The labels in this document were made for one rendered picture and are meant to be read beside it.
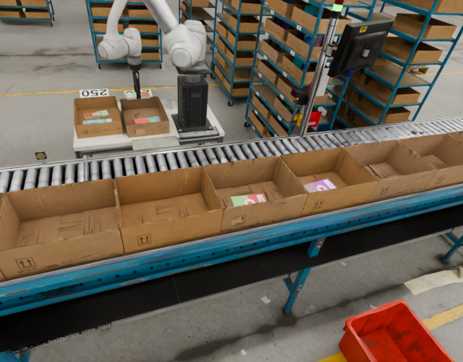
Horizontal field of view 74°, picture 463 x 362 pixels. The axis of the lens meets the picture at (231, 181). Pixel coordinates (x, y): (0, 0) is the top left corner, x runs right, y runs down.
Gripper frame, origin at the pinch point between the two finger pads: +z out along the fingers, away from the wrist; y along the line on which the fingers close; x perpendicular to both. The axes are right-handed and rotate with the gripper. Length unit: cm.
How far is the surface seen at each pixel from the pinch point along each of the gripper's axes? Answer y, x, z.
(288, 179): -119, -52, -6
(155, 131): -27.3, -6.1, 16.0
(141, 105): 10.6, -3.1, 16.1
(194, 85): -24.7, -33.5, -13.4
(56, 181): -61, 55, 19
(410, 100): -24, -251, 15
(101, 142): -28.4, 28.8, 19.3
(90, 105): 16.8, 31.9, 16.1
